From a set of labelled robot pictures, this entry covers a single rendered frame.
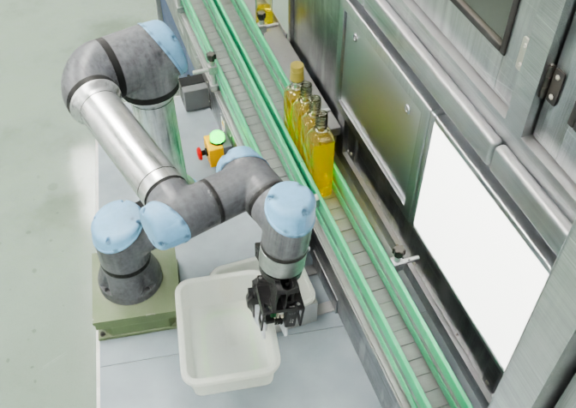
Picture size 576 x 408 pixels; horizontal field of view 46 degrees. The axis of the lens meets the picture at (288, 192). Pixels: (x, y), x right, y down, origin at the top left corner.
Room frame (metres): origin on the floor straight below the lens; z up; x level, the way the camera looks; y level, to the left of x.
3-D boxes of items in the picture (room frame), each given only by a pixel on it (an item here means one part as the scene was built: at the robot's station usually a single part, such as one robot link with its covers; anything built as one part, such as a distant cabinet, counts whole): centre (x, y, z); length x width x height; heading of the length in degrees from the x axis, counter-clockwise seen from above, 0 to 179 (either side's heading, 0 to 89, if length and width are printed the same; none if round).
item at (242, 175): (0.75, 0.07, 1.40); 0.11 x 0.11 x 0.08; 35
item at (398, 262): (0.95, -0.26, 0.94); 0.07 x 0.04 x 0.13; 109
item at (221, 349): (0.68, 0.11, 1.08); 0.22 x 0.17 x 0.09; 10
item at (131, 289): (0.99, 0.38, 0.88); 0.15 x 0.15 x 0.10
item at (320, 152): (1.24, -0.08, 0.99); 0.06 x 0.06 x 0.21; 20
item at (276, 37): (1.93, 0.04, 0.84); 0.95 x 0.09 x 0.11; 19
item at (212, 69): (1.66, 0.25, 0.94); 0.07 x 0.04 x 0.13; 109
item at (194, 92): (1.76, 0.30, 0.79); 0.08 x 0.08 x 0.08; 19
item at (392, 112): (1.06, -0.29, 1.15); 0.90 x 0.03 x 0.34; 19
